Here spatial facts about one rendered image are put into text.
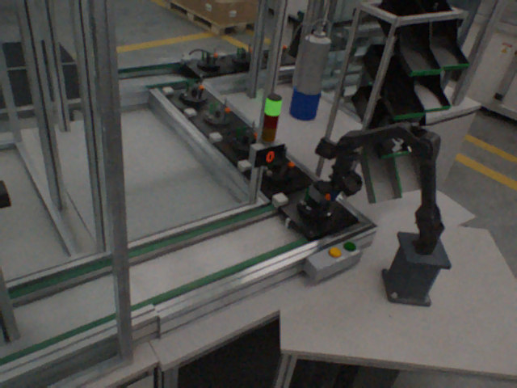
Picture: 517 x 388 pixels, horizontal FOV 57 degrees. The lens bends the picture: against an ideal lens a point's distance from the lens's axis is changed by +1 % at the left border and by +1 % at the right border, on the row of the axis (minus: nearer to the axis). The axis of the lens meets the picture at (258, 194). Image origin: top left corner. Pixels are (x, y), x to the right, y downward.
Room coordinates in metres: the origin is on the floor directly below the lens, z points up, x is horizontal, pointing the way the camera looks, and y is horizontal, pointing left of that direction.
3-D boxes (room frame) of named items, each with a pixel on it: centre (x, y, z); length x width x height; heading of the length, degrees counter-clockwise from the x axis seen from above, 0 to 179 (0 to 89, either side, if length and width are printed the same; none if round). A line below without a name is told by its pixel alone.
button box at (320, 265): (1.20, -0.30, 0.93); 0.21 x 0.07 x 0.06; 130
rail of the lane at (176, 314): (1.13, -0.11, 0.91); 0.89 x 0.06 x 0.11; 130
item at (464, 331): (1.24, -0.57, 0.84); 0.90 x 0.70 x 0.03; 94
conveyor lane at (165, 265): (1.25, 0.02, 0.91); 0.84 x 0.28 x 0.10; 130
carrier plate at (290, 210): (1.42, -0.22, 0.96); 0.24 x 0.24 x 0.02; 40
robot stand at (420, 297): (1.19, -0.57, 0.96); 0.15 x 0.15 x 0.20; 4
